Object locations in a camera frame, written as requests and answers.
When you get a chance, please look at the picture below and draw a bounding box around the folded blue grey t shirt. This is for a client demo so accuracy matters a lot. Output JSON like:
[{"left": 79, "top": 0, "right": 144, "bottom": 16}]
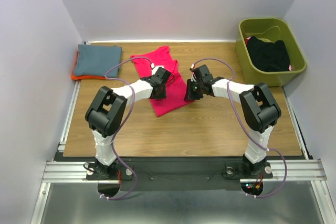
[{"left": 71, "top": 45, "right": 122, "bottom": 80}]

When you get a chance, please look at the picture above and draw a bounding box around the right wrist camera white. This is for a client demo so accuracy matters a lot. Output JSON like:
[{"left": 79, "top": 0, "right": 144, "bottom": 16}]
[{"left": 190, "top": 64, "right": 197, "bottom": 82}]

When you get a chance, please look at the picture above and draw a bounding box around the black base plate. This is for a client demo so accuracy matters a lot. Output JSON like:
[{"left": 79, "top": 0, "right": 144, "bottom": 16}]
[{"left": 86, "top": 156, "right": 273, "bottom": 191}]

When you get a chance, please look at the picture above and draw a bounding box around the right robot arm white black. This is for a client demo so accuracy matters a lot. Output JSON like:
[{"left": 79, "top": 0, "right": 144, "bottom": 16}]
[{"left": 184, "top": 65, "right": 281, "bottom": 177}]

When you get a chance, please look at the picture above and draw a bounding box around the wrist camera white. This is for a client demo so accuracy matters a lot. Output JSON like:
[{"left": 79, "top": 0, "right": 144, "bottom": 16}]
[
  {"left": 190, "top": 64, "right": 197, "bottom": 82},
  {"left": 150, "top": 63, "right": 164, "bottom": 70}
]

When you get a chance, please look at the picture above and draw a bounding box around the olive green plastic bin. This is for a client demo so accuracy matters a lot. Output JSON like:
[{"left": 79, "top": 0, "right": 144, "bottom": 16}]
[{"left": 236, "top": 18, "right": 307, "bottom": 87}]

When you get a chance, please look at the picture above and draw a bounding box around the pink red t shirt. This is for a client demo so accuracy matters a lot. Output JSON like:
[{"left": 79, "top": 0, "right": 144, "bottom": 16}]
[{"left": 131, "top": 46, "right": 190, "bottom": 117}]

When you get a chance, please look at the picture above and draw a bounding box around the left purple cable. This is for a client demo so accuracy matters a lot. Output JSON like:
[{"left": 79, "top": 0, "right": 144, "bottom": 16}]
[{"left": 99, "top": 56, "right": 155, "bottom": 200}]

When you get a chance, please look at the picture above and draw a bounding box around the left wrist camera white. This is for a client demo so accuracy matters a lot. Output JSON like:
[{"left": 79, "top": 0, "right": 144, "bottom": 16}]
[{"left": 150, "top": 63, "right": 164, "bottom": 70}]

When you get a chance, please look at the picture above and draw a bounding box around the black t shirt in bin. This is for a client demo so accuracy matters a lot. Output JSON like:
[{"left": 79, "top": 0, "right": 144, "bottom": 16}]
[{"left": 245, "top": 36, "right": 292, "bottom": 72}]

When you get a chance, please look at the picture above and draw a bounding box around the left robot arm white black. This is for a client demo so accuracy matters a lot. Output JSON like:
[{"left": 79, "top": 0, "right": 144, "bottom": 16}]
[{"left": 85, "top": 66, "right": 172, "bottom": 179}]

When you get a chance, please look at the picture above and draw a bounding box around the folded orange t shirt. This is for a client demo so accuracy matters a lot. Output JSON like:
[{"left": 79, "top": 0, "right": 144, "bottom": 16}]
[{"left": 71, "top": 50, "right": 113, "bottom": 80}]

